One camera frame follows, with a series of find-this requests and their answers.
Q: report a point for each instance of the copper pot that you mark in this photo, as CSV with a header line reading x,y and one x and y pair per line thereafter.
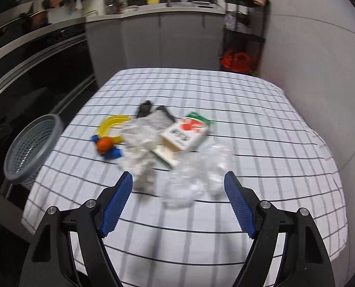
x,y
53,2

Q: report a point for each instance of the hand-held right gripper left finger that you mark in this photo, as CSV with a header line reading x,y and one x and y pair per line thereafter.
x,y
117,203

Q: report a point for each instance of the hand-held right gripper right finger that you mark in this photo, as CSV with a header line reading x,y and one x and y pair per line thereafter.
x,y
240,206

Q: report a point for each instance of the white carton with red print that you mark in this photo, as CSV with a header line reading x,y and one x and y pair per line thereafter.
x,y
180,134

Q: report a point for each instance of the clear bag on rack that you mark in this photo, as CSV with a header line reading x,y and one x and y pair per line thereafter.
x,y
232,22

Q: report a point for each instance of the crumpled clear plastic wrap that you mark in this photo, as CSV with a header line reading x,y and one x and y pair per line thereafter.
x,y
141,131

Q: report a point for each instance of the clear plastic bag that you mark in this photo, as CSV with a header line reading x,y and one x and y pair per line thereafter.
x,y
189,179

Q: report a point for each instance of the orange ball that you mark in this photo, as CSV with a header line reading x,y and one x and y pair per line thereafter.
x,y
104,144

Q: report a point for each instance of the grey kitchen cabinet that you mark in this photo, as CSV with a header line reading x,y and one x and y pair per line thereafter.
x,y
165,36

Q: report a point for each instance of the dark grey cloth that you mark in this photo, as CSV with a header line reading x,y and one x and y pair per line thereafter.
x,y
144,107

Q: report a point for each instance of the black rolling rack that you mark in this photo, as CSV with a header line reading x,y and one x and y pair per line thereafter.
x,y
259,24

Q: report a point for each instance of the white checked tablecloth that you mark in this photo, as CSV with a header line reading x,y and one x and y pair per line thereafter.
x,y
255,110

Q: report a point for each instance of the grey perforated plastic basket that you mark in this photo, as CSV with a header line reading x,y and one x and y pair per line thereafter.
x,y
16,161

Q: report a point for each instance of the red plastic bag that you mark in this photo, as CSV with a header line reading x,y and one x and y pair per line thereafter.
x,y
237,61

